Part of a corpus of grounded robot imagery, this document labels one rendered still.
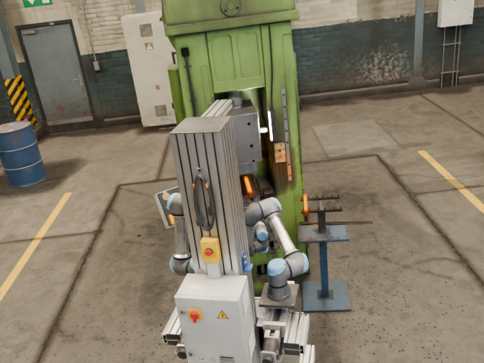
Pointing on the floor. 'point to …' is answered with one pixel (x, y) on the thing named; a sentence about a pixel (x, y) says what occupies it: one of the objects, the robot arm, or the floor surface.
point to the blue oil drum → (21, 155)
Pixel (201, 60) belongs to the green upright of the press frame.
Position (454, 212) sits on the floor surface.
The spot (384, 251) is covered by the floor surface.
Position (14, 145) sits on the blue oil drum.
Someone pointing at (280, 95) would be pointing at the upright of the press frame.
